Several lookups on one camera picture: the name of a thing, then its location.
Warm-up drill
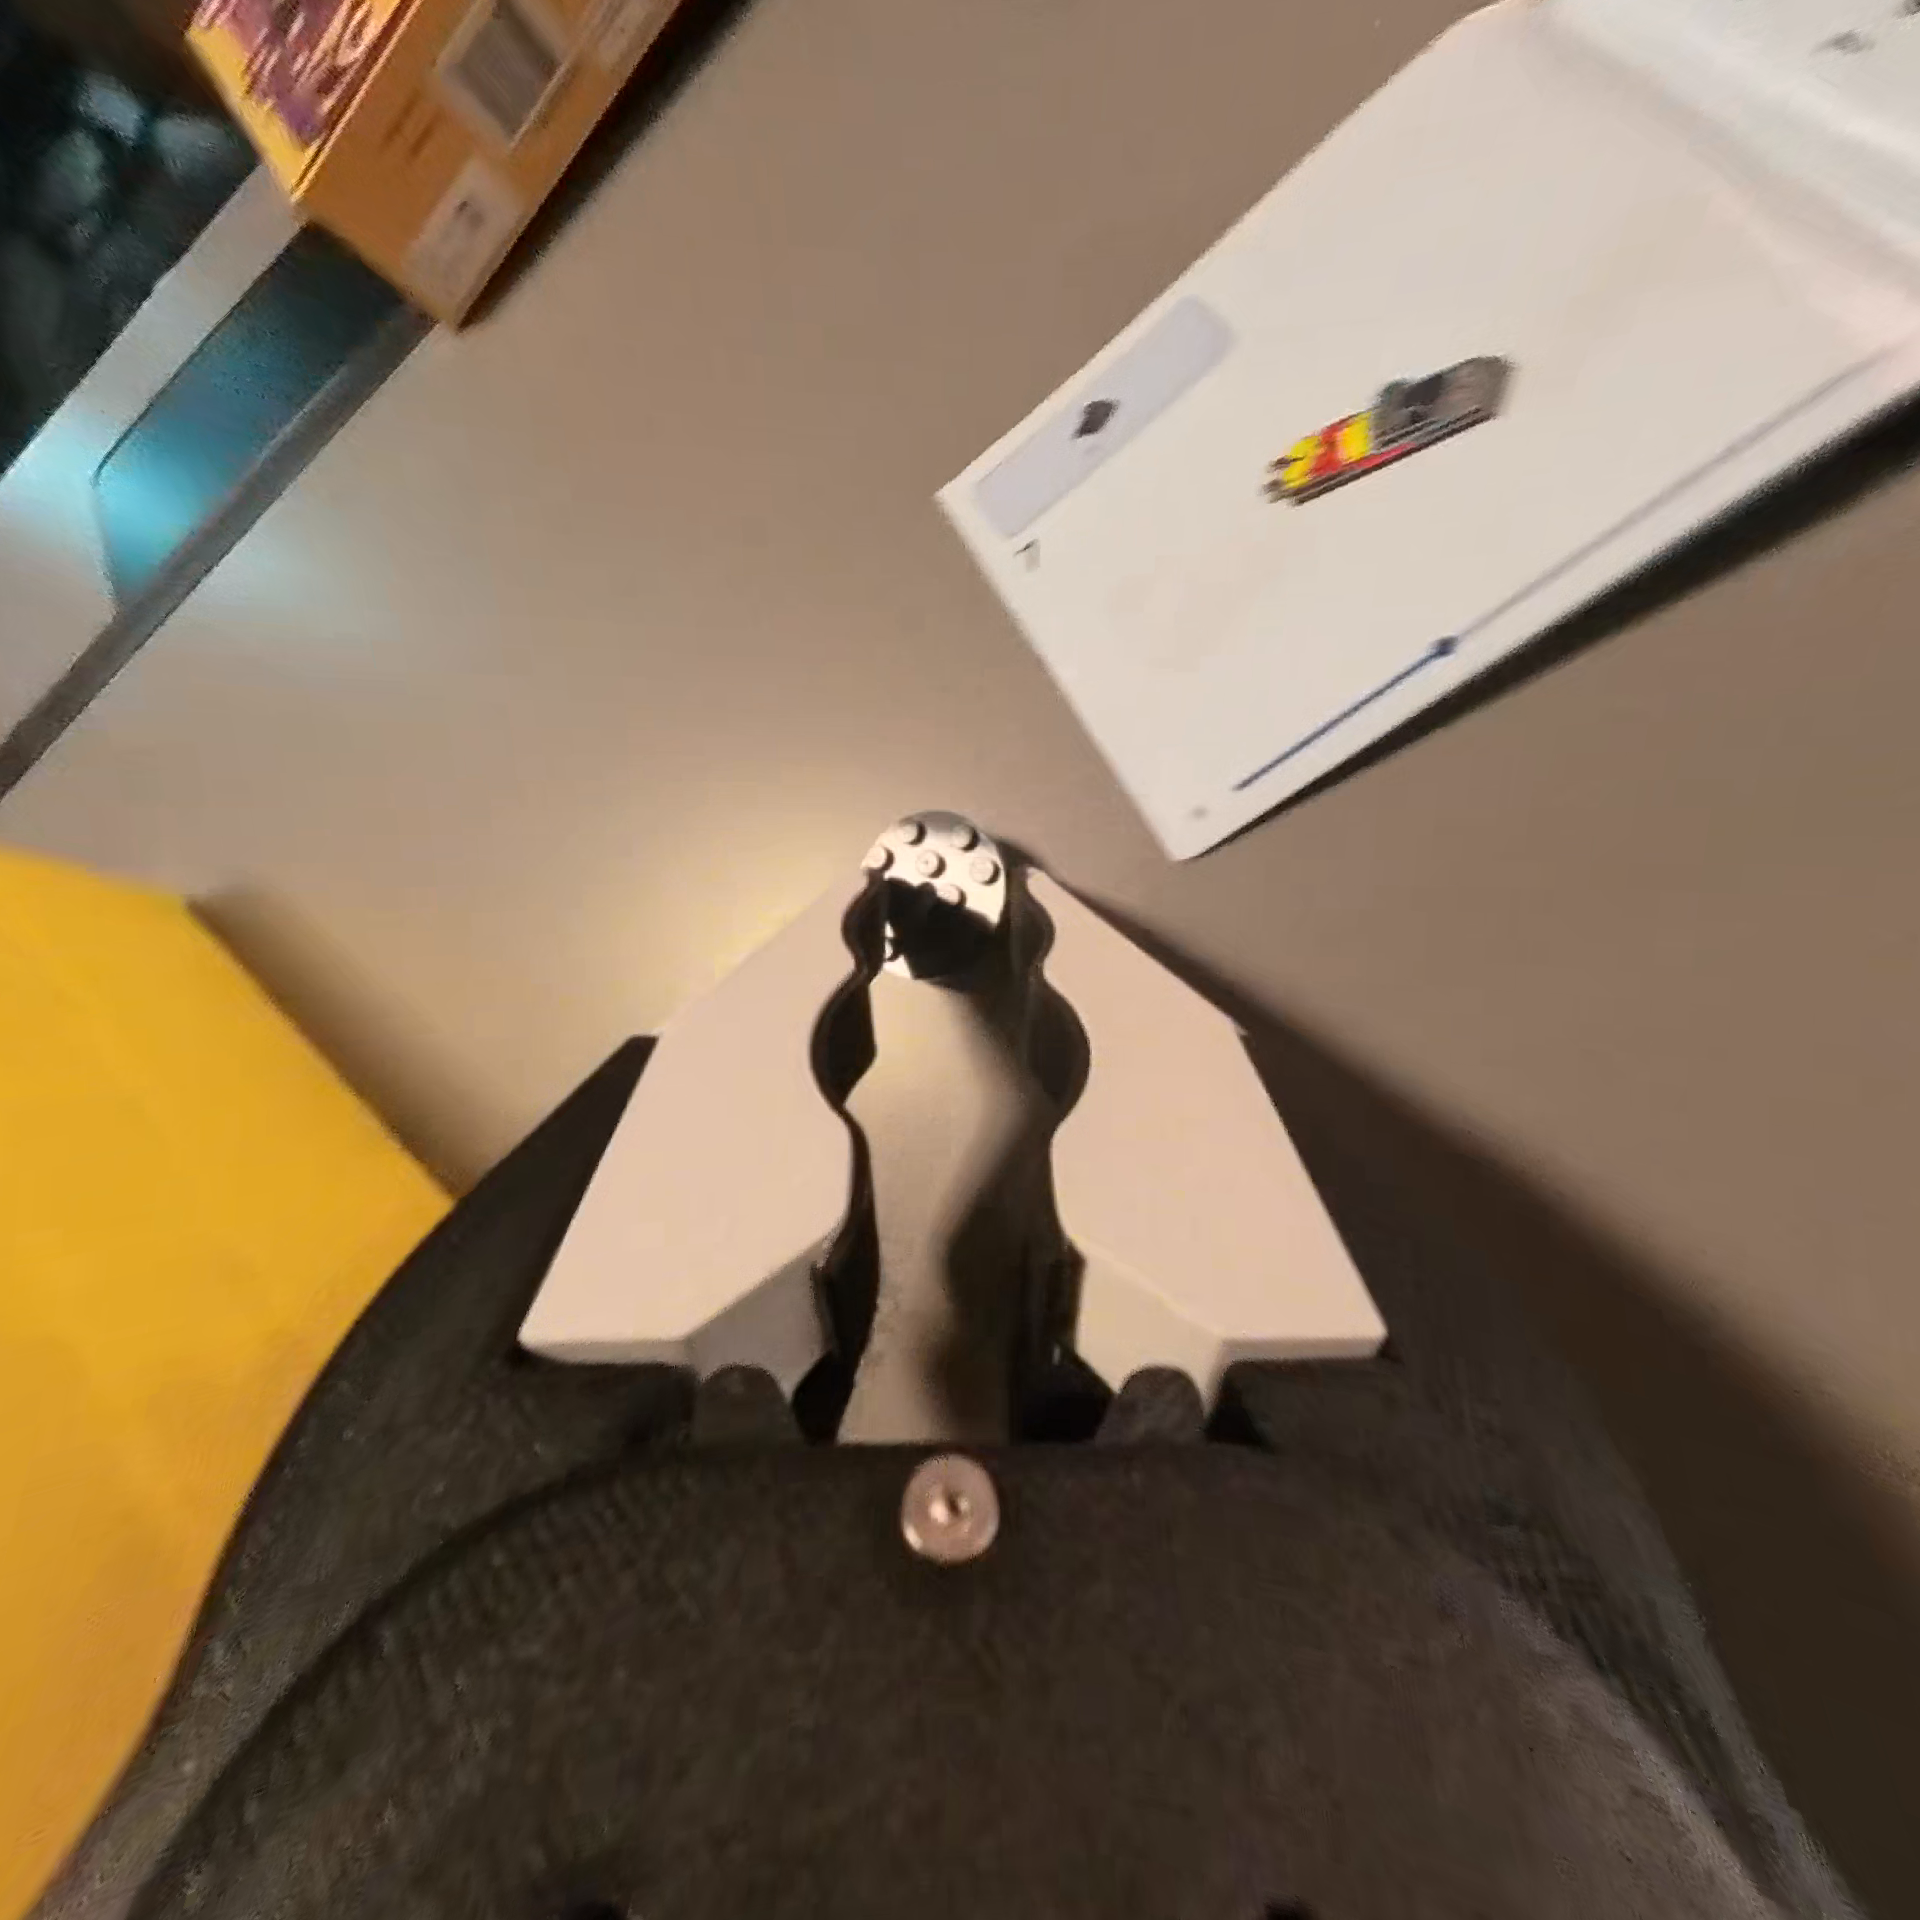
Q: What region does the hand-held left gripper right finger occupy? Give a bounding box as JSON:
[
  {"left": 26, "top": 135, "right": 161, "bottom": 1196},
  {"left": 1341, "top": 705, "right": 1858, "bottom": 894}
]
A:
[{"left": 1026, "top": 865, "right": 1389, "bottom": 1404}]

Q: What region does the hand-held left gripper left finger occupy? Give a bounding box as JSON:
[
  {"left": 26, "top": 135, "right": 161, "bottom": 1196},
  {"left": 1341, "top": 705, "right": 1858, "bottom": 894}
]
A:
[{"left": 517, "top": 877, "right": 888, "bottom": 1389}]

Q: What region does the black round lego plate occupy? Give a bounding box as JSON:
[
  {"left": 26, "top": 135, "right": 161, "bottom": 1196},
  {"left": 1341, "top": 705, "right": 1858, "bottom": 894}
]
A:
[{"left": 862, "top": 808, "right": 1010, "bottom": 985}]

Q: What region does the yellow plastic bin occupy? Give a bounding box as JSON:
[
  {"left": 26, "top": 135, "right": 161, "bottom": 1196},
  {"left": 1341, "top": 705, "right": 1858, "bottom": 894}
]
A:
[{"left": 0, "top": 848, "right": 454, "bottom": 1920}]

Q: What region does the white instruction booklet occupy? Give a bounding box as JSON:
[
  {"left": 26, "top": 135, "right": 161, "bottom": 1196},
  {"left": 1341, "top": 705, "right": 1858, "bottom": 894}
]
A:
[{"left": 936, "top": 0, "right": 1920, "bottom": 863}]

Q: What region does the orange cardboard box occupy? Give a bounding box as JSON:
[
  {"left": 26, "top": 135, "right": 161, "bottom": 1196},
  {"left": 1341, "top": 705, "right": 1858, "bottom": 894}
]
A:
[{"left": 182, "top": 0, "right": 688, "bottom": 328}]

